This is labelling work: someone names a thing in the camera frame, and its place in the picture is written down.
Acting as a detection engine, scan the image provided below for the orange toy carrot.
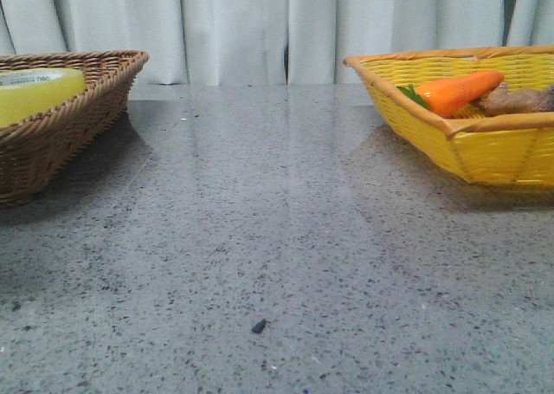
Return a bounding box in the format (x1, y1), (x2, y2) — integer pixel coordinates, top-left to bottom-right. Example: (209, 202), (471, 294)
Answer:
(397, 70), (505, 118)

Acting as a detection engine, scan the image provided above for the brown ginger root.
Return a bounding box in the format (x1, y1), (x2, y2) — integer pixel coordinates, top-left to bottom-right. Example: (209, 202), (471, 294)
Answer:
(474, 82), (553, 116)

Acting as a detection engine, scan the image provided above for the small black debris piece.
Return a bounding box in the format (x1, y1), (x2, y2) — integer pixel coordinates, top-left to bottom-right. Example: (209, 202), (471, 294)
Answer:
(251, 319), (268, 334)

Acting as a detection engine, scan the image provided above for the yellow tape roll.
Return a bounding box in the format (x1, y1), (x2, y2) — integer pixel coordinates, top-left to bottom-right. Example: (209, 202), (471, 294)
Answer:
(1, 68), (86, 127)

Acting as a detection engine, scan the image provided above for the yellow wicker basket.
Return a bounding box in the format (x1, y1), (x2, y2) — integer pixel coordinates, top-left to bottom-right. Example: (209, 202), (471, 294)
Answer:
(344, 45), (553, 187)

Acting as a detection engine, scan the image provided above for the brown wicker basket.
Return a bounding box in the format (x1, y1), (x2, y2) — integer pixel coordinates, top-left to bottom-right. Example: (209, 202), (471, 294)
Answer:
(1, 49), (149, 209)

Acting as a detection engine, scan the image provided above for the white curtain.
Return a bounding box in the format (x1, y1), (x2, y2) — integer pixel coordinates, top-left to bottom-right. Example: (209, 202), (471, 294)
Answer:
(1, 0), (553, 85)

